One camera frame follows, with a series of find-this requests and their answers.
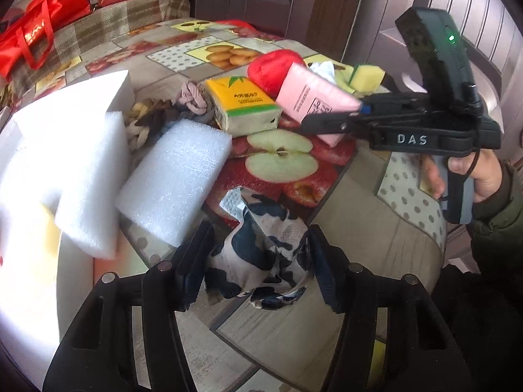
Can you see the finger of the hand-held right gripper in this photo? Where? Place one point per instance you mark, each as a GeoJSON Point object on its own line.
{"type": "Point", "coordinates": [392, 101]}
{"type": "Point", "coordinates": [335, 124]}

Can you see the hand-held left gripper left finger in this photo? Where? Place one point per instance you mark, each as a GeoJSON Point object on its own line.
{"type": "Point", "coordinates": [196, 271]}

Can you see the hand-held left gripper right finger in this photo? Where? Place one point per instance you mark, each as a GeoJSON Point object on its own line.
{"type": "Point", "coordinates": [322, 271]}

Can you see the yellow sponge with green scrub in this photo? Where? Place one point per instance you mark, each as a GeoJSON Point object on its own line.
{"type": "Point", "coordinates": [367, 78]}

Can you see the pink tissue pack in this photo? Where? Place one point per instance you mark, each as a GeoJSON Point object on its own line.
{"type": "Point", "coordinates": [310, 90]}

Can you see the cow print cloth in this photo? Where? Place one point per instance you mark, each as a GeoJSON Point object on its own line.
{"type": "Point", "coordinates": [261, 249]}

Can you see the red plush pad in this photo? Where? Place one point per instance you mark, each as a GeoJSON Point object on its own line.
{"type": "Point", "coordinates": [269, 69]}

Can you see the rectangular white foam block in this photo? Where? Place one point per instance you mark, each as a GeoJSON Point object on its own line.
{"type": "Point", "coordinates": [175, 179]}

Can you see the white cardboard tray box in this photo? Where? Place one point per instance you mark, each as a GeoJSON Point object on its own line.
{"type": "Point", "coordinates": [81, 94]}

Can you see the person's right forearm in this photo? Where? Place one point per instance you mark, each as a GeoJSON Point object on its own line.
{"type": "Point", "coordinates": [500, 228]}

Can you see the person's right hand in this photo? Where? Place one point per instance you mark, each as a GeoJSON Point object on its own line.
{"type": "Point", "coordinates": [488, 175]}

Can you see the yellow tissue pack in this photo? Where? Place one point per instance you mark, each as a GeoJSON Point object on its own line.
{"type": "Point", "coordinates": [241, 102]}

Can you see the red cloth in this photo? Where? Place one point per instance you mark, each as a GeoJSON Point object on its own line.
{"type": "Point", "coordinates": [241, 26]}

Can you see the large white foam block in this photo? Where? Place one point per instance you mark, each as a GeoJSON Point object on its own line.
{"type": "Point", "coordinates": [94, 179]}

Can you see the person's dark clothing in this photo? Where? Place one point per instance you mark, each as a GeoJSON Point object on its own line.
{"type": "Point", "coordinates": [478, 326]}

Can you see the plaid blanket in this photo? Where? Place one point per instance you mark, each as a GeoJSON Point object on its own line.
{"type": "Point", "coordinates": [102, 24]}

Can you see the red shopping bag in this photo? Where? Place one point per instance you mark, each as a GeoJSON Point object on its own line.
{"type": "Point", "coordinates": [41, 20]}

